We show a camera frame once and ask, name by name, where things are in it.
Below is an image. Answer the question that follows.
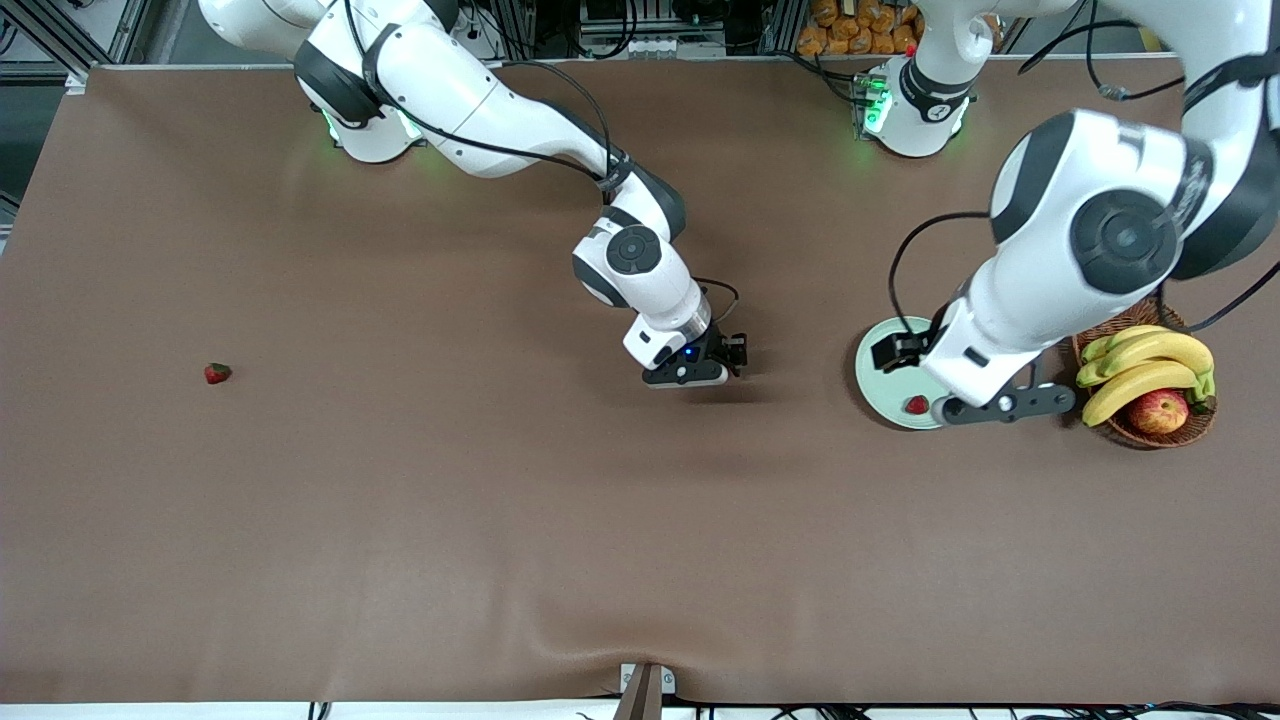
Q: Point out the red yellow apple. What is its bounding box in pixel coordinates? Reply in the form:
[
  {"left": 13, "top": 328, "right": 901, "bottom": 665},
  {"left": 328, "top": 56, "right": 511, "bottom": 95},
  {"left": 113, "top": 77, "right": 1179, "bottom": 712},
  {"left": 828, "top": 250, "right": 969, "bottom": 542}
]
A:
[{"left": 1127, "top": 389, "right": 1191, "bottom": 436}]

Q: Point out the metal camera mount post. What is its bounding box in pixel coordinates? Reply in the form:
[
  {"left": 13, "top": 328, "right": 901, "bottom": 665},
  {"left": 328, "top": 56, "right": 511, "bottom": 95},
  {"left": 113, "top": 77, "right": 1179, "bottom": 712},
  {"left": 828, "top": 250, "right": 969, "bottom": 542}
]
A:
[{"left": 618, "top": 663, "right": 677, "bottom": 720}]

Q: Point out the small greenish yellow banana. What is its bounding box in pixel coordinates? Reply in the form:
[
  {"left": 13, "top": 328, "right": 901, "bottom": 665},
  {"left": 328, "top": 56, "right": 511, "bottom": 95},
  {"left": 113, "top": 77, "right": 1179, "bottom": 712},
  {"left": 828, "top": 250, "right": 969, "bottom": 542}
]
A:
[{"left": 1082, "top": 325, "right": 1179, "bottom": 364}]

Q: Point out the brown table cloth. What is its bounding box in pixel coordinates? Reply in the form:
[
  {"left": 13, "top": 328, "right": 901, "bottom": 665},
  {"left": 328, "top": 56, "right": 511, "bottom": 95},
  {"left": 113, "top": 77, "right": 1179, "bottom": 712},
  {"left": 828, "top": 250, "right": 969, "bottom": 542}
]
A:
[{"left": 0, "top": 58, "right": 1280, "bottom": 707}]

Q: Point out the light green plate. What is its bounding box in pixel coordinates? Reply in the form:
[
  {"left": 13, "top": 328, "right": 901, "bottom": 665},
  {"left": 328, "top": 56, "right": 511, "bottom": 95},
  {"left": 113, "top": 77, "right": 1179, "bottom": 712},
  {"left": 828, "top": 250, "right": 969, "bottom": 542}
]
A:
[{"left": 855, "top": 317, "right": 951, "bottom": 432}]

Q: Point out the aluminium frame profile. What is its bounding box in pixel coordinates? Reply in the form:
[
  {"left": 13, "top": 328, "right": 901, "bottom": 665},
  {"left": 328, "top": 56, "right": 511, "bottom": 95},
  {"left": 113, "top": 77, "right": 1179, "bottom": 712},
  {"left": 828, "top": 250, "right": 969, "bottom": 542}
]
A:
[{"left": 0, "top": 0, "right": 151, "bottom": 96}]

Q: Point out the white connector strip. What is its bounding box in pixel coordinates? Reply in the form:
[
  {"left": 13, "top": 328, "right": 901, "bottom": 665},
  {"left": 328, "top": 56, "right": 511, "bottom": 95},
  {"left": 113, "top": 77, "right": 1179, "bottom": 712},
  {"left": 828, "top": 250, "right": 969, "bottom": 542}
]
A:
[{"left": 580, "top": 30, "right": 727, "bottom": 59}]

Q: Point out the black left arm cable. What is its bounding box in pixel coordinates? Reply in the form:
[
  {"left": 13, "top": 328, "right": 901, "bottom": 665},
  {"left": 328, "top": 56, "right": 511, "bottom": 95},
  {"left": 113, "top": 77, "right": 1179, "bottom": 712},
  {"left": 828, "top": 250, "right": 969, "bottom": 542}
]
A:
[{"left": 890, "top": 0, "right": 1280, "bottom": 336}]

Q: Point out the white power strip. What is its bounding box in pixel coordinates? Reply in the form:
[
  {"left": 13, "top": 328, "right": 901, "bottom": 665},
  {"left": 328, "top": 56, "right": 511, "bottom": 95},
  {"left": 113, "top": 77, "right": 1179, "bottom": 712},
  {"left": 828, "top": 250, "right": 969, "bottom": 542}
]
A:
[{"left": 455, "top": 0, "right": 501, "bottom": 61}]

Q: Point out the brown wicker basket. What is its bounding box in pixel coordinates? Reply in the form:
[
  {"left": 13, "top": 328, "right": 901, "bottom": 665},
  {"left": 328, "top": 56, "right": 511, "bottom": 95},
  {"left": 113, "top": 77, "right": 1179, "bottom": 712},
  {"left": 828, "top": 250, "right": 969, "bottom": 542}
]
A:
[{"left": 1072, "top": 295, "right": 1219, "bottom": 450}]

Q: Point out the pile of orange buns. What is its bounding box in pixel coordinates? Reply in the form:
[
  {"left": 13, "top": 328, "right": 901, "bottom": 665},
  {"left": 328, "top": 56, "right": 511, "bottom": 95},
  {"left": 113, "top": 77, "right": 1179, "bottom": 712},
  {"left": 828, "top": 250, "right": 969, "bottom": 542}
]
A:
[{"left": 797, "top": 0, "right": 923, "bottom": 57}]

